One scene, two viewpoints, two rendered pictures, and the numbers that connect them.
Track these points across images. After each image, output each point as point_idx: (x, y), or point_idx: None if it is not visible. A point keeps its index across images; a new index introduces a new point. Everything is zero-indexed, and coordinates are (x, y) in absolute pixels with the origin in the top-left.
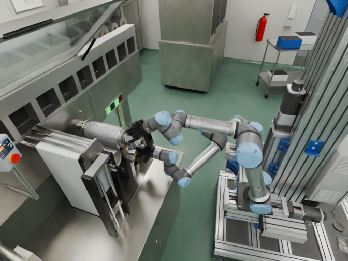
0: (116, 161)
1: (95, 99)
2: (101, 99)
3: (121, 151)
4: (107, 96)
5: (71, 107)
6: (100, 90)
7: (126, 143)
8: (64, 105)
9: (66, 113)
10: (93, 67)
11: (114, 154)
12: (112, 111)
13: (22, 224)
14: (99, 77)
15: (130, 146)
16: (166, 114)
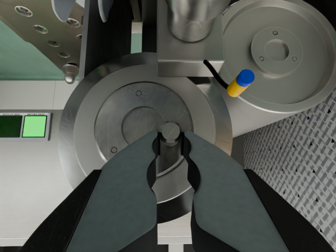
0: (275, 36)
1: (69, 190)
2: (43, 176)
3: (114, 0)
4: (15, 169)
5: (160, 223)
6: (35, 204)
7: (164, 98)
8: (174, 238)
9: (180, 218)
10: (14, 251)
11: (290, 111)
12: (20, 109)
13: None
14: (19, 245)
15: (104, 16)
16: None
